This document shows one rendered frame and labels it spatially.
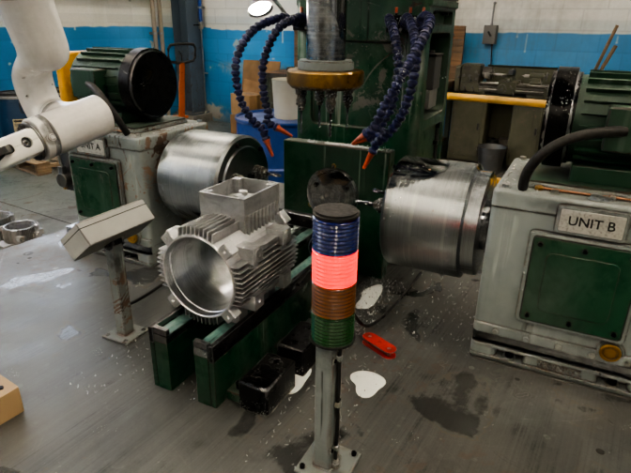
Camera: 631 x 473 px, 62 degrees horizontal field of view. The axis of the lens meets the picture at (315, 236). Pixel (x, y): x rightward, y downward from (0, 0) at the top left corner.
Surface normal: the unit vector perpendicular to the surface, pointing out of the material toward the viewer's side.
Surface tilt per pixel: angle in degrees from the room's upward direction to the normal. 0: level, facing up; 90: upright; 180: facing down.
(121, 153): 89
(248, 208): 90
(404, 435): 0
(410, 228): 88
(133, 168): 89
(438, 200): 54
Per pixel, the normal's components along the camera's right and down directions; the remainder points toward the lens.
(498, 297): -0.45, 0.32
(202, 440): 0.01, -0.93
